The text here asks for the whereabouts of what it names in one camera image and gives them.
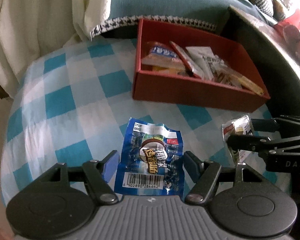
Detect white green snack packet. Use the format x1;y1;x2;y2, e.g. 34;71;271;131
222;114;254;164

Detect blue sausage snack packet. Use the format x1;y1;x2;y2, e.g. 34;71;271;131
114;118;185;197

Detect white grey snack packet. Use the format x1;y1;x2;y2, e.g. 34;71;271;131
214;63;264;96

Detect white spicy strip snack packet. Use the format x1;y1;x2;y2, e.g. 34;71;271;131
186;46;224;81

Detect red orange snack bag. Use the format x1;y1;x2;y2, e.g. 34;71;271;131
141;41;186;72

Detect grey curved coffee table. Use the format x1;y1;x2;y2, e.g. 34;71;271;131
222;5;300;116

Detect blue checkered cloth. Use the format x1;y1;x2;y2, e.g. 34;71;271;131
0;38;291;205

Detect pink red items on table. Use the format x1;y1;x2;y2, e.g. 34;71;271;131
274;9;300;62

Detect red cardboard box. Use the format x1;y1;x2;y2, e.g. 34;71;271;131
132;19;270;113

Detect patterned yellow throw pillow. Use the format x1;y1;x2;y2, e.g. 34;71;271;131
247;0;287;22

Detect teal sofa seat cushion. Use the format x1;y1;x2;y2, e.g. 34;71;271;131
90;0;274;38

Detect white blanket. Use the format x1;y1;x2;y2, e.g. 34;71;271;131
0;0;111;98

